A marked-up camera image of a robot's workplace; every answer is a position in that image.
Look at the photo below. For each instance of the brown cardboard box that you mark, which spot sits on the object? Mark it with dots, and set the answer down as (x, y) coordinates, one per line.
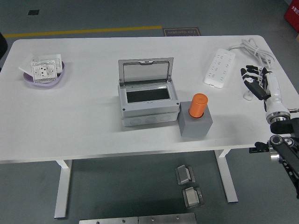
(297, 37)

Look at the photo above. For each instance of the metal block fixture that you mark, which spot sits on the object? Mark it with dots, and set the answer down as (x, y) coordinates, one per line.
(184, 175)
(192, 197)

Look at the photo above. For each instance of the yellow floor tape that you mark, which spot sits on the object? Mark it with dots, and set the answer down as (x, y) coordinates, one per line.
(93, 30)

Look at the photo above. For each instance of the purple bowl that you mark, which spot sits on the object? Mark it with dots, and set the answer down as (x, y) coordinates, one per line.
(44, 84)

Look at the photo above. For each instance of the brown floor sign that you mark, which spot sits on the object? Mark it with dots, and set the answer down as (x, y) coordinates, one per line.
(182, 32)

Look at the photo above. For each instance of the black floor hatch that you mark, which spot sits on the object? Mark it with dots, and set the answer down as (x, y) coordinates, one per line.
(33, 13)

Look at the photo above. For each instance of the grey metal plate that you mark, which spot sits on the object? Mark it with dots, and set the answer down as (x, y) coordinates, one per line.
(107, 221)
(167, 219)

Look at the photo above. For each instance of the grey cube with round hole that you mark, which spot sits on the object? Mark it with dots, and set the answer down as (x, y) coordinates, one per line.
(194, 127)

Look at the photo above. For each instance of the white power strip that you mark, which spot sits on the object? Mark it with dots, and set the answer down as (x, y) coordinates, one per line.
(218, 67)

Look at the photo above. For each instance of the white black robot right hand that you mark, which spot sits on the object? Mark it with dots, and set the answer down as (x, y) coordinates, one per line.
(273, 86)

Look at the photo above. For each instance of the red box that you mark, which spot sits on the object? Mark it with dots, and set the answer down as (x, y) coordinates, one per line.
(293, 16)

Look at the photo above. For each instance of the orange cylinder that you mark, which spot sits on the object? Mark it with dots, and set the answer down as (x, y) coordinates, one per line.
(198, 105)

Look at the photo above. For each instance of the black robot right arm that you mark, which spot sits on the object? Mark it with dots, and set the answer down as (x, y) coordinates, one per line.
(283, 127)

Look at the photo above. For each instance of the white switch plate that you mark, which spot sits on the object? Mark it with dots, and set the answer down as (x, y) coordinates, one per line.
(50, 57)
(25, 65)

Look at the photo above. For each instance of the white table leg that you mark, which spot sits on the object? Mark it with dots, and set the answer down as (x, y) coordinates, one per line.
(227, 179)
(63, 186)

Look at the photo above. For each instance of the white socket module with holes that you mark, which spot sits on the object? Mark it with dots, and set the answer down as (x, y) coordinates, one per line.
(43, 70)

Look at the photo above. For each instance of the grey box with clear lid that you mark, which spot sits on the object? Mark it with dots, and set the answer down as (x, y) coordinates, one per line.
(149, 109)

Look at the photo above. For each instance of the black table control panel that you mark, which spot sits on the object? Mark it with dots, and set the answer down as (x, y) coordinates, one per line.
(252, 150)

